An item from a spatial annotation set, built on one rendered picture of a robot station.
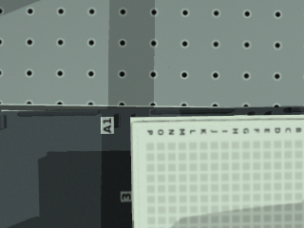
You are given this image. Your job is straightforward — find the white well plate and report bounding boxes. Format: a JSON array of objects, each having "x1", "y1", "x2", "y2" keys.
[{"x1": 130, "y1": 115, "x2": 304, "y2": 228}]

